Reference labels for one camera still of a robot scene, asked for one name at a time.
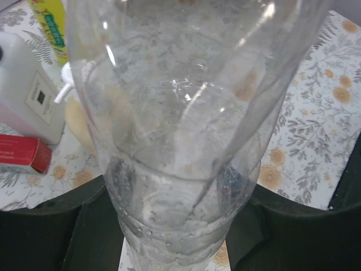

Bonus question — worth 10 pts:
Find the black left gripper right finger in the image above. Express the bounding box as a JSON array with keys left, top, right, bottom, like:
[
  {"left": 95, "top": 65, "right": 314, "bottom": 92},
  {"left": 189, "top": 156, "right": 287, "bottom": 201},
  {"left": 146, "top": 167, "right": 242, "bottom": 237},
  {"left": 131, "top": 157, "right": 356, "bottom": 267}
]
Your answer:
[{"left": 226, "top": 185, "right": 360, "bottom": 270}]

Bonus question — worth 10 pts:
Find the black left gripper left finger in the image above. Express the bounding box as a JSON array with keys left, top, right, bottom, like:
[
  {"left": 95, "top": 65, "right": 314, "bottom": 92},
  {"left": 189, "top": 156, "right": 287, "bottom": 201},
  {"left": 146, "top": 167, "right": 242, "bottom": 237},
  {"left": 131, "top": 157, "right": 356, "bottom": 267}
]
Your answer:
[{"left": 1, "top": 177, "right": 124, "bottom": 270}]

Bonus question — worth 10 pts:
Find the clear plastic bottle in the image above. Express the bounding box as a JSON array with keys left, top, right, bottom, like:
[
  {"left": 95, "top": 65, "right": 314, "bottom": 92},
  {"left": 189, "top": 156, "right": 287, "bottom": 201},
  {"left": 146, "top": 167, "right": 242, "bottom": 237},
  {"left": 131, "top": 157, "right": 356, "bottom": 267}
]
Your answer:
[{"left": 65, "top": 1, "right": 332, "bottom": 270}]

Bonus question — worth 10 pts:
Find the beige pump lotion bottle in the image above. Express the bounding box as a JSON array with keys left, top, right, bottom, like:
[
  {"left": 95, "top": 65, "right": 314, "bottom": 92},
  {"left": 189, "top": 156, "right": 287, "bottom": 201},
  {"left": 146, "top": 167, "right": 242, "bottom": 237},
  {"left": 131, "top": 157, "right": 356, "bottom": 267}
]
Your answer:
[{"left": 54, "top": 62, "right": 96, "bottom": 156}]

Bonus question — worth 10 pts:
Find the white bottle black cap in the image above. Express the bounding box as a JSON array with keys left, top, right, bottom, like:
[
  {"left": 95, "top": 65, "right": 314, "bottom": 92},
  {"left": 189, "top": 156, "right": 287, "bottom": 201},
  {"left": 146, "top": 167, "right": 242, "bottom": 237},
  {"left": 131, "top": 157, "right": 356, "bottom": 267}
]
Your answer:
[{"left": 1, "top": 32, "right": 65, "bottom": 145}]

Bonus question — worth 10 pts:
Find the yellow-green tube bottle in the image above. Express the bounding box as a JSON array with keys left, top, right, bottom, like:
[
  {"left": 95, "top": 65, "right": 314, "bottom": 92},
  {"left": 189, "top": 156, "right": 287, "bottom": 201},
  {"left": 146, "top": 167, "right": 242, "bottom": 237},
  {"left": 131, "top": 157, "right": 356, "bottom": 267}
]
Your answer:
[{"left": 27, "top": 0, "right": 68, "bottom": 66}]

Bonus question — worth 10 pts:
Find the red toothpaste box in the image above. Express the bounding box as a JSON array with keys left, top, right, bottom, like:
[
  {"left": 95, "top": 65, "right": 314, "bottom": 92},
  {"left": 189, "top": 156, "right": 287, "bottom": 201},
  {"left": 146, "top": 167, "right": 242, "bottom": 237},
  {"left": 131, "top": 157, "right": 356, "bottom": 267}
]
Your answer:
[{"left": 1, "top": 134, "right": 52, "bottom": 174}]

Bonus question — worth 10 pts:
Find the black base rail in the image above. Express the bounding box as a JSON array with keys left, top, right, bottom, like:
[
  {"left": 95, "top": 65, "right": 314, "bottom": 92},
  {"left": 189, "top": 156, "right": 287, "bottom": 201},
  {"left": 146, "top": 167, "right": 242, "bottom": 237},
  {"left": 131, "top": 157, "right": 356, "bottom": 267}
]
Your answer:
[{"left": 328, "top": 136, "right": 360, "bottom": 209}]

